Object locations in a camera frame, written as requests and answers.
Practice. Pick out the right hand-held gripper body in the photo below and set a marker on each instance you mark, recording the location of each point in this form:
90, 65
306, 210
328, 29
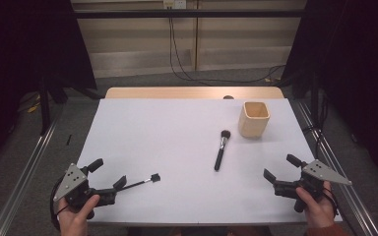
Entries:
311, 182

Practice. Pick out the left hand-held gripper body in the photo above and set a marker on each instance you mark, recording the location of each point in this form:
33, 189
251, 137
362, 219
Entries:
78, 191

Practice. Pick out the beige wooden brush holder cup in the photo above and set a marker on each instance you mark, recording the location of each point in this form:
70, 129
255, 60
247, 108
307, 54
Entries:
252, 127

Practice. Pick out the large black makeup brush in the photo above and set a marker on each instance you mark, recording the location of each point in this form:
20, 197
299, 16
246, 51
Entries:
221, 150

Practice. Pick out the person's left hand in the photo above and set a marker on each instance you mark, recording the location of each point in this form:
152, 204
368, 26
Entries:
74, 221

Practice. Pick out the person's right hand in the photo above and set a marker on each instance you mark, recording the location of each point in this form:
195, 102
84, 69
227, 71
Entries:
320, 211

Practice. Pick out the small black floor item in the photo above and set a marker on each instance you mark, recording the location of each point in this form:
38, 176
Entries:
69, 140

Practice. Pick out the white table mat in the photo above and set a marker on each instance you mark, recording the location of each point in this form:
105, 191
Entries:
164, 137

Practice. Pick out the black metal stand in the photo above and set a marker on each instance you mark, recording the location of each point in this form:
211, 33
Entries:
45, 108
314, 98

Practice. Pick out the dark round table grommet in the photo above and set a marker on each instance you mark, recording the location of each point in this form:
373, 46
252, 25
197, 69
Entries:
228, 97

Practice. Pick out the light wooden table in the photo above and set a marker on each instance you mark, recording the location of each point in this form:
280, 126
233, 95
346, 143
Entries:
177, 92

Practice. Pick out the dark curtain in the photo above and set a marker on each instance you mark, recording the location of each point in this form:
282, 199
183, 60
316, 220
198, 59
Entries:
357, 65
19, 49

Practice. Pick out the metal floor rail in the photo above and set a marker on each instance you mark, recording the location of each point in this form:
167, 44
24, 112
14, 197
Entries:
23, 177
347, 193

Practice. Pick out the black horizontal frame bar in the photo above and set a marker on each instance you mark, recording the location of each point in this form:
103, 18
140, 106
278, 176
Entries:
177, 13

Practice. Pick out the white wall outlet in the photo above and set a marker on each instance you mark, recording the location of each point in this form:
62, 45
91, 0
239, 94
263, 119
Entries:
174, 3

